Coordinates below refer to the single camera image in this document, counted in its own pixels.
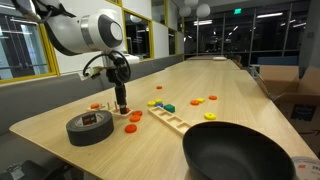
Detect black bowl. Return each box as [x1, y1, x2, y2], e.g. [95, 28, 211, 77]
[181, 120, 297, 180]

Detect black cable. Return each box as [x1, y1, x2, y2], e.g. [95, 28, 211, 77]
[82, 49, 132, 84]

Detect yellow framed window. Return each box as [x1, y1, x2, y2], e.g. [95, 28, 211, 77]
[121, 8, 155, 64]
[167, 28, 179, 56]
[0, 0, 61, 85]

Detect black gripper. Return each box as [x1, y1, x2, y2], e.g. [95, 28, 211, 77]
[105, 56, 132, 115]

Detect blue sofa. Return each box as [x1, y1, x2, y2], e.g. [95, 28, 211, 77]
[256, 55, 299, 66]

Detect brown chair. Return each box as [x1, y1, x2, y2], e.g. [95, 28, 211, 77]
[231, 54, 243, 68]

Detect black bag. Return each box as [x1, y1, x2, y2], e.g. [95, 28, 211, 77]
[0, 159, 73, 180]

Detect green block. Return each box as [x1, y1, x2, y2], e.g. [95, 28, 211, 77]
[163, 103, 176, 114]

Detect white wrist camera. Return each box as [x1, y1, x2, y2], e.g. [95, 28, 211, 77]
[79, 65, 108, 81]

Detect wooden peg holder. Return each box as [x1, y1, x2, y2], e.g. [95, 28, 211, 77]
[87, 99, 134, 119]

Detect grey upholstered bench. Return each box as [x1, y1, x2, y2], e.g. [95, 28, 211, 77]
[0, 54, 184, 174]

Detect cardboard box with black label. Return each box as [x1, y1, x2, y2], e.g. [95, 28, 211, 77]
[272, 65, 320, 158]

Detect open cardboard box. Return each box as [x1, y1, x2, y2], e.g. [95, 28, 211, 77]
[254, 64, 300, 100]

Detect white tape roll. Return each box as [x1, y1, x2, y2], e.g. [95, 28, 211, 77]
[290, 155, 320, 180]

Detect black tape roll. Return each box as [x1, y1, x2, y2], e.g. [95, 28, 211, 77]
[65, 110, 115, 147]

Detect light wooden table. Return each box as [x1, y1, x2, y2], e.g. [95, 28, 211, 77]
[184, 54, 231, 61]

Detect white globe pendant lamp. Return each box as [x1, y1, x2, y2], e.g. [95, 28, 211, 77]
[183, 0, 200, 8]
[178, 5, 192, 18]
[195, 3, 212, 19]

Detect wooden shape sorting tray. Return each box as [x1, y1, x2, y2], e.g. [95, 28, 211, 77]
[147, 106, 193, 137]

